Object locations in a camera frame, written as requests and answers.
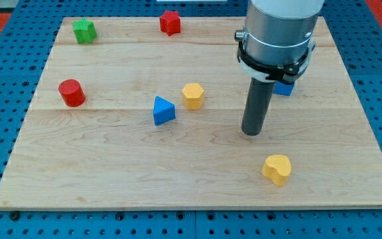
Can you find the wooden board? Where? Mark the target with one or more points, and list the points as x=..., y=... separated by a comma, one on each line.
x=108, y=155

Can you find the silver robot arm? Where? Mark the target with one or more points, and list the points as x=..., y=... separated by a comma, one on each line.
x=275, y=41

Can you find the blue triangle block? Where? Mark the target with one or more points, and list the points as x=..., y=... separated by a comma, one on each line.
x=163, y=111

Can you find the blue cube block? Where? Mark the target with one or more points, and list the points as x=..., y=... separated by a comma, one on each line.
x=283, y=89

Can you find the yellow hexagon block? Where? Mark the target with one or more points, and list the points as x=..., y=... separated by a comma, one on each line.
x=192, y=96

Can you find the green star block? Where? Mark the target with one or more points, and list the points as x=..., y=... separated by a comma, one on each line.
x=84, y=31

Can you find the yellow heart block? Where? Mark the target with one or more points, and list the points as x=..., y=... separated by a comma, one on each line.
x=277, y=168

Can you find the red cylinder block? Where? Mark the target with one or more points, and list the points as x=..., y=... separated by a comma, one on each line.
x=72, y=93

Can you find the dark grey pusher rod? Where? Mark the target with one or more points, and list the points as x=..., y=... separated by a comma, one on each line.
x=257, y=104

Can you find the red star block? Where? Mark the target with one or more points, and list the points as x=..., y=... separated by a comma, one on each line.
x=170, y=22

